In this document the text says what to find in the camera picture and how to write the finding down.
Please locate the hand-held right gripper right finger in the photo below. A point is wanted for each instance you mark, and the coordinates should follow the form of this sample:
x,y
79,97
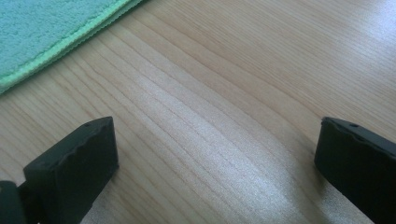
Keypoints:
x,y
358,165

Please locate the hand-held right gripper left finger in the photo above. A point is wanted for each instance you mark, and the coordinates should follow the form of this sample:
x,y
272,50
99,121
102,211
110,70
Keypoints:
x,y
73,169

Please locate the green towel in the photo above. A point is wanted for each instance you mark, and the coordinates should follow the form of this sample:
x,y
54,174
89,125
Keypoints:
x,y
37,28

